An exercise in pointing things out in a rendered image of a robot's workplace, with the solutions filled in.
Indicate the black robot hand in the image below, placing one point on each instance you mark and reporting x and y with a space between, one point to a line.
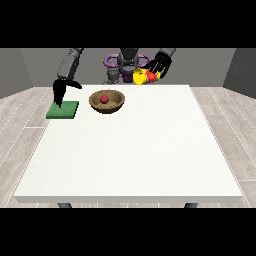
59 88
161 63

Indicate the yellow cup with melon print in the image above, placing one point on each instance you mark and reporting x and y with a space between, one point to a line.
144 76

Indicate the green square pad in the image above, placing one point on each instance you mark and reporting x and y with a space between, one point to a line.
62 110

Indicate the small red ball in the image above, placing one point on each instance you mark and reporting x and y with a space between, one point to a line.
104 98

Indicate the brown wooden bowl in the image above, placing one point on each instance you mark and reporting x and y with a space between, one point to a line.
106 101

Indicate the dark table leg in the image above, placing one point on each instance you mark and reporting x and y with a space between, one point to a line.
64 205
191 205

